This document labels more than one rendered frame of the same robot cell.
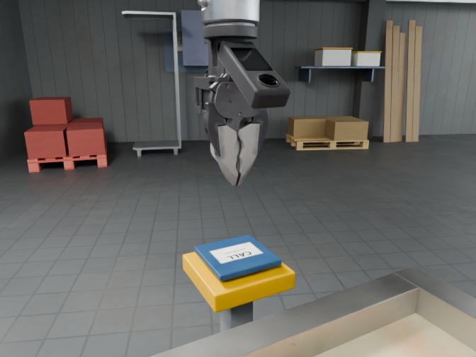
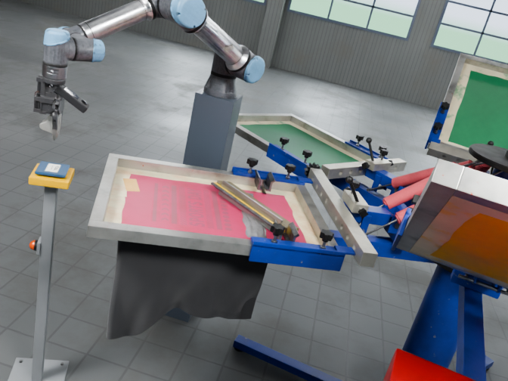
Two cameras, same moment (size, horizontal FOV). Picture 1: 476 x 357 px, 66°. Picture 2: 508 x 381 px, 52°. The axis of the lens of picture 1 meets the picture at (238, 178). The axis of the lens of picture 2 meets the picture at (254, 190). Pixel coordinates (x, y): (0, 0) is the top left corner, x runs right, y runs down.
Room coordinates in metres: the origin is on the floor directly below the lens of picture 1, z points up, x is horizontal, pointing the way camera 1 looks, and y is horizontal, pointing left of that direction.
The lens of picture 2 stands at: (-0.57, 1.45, 1.76)
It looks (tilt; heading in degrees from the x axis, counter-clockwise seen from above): 23 degrees down; 284
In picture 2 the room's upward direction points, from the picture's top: 14 degrees clockwise
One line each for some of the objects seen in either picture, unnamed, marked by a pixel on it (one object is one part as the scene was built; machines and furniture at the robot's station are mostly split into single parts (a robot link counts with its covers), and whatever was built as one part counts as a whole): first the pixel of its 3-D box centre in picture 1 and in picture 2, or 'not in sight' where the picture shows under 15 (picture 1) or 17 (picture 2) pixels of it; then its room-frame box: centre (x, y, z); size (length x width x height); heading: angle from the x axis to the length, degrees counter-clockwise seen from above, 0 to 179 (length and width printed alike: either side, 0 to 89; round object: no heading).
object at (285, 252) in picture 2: not in sight; (296, 252); (-0.39, -0.01, 0.97); 0.30 x 0.05 x 0.07; 27
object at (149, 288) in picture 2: not in sight; (189, 292); (-0.10, 0.06, 0.74); 0.46 x 0.04 x 0.42; 27
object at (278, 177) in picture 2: not in sight; (267, 181); (-0.14, -0.51, 0.97); 0.30 x 0.05 x 0.07; 27
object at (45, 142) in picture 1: (69, 129); not in sight; (5.29, 2.42, 0.42); 1.51 x 1.19 x 0.85; 8
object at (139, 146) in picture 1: (154, 86); not in sight; (5.77, 1.27, 1.01); 0.75 x 0.63 x 2.01; 98
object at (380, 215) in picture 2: not in sight; (365, 214); (-0.55, -0.41, 1.02); 0.17 x 0.06 x 0.05; 27
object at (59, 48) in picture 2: not in sight; (57, 47); (0.52, 0.01, 1.39); 0.09 x 0.08 x 0.11; 61
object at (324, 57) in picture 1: (332, 57); not in sight; (6.58, -1.60, 1.45); 0.52 x 0.43 x 0.29; 98
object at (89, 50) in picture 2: not in sight; (83, 48); (0.49, -0.09, 1.38); 0.11 x 0.11 x 0.08; 61
